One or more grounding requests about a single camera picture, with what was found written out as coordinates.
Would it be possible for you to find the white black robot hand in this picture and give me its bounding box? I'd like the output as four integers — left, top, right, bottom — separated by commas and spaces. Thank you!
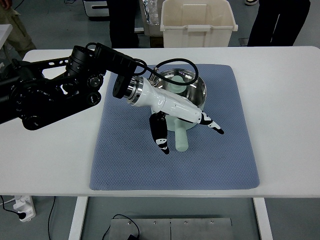
126, 77, 225, 155

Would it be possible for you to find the green pot with glass lid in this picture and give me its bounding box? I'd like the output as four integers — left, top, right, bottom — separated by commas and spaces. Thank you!
149, 68, 207, 152

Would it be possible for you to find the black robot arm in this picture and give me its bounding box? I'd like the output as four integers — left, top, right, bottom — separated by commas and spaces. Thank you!
0, 43, 223, 154

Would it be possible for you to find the blue textured mat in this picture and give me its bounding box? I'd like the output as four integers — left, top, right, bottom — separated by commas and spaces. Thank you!
89, 64, 260, 191

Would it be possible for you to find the cardboard box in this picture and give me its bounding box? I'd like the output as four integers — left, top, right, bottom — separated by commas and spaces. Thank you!
149, 36, 164, 48

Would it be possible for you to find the cream plastic bin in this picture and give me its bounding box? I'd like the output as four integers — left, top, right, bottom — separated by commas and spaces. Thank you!
160, 0, 238, 48

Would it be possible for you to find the grey floor outlet plate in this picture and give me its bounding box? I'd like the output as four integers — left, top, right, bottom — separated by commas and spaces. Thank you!
238, 38, 249, 47

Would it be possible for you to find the grey metal floor plate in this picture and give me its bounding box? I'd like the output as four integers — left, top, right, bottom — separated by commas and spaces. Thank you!
108, 218, 234, 240

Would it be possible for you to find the white cabinet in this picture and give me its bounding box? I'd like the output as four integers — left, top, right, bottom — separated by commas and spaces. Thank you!
139, 0, 164, 37

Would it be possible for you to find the person in black trousers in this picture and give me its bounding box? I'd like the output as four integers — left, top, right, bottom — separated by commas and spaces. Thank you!
107, 0, 139, 49

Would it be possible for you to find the white table leg right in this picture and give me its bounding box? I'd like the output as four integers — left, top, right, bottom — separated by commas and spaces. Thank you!
253, 197, 273, 240

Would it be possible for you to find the white table leg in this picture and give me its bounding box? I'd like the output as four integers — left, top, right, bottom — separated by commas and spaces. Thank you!
253, 197, 273, 240
68, 196, 89, 240

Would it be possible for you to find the person in black at right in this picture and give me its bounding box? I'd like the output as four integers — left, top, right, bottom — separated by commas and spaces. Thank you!
247, 0, 311, 47

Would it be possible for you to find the white black appliance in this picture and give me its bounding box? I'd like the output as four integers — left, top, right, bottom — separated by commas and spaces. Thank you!
82, 0, 110, 18

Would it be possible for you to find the white table leg left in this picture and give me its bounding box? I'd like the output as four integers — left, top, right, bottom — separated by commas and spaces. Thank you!
68, 196, 89, 240

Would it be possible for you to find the white power strip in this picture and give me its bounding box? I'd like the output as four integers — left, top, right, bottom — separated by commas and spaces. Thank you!
13, 195, 36, 222

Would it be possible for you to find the person in beige clothes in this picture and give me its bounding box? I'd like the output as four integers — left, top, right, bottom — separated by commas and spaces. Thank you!
0, 0, 36, 59

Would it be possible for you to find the black floor cable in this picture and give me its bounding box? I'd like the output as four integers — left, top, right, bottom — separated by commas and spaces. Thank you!
47, 196, 141, 240

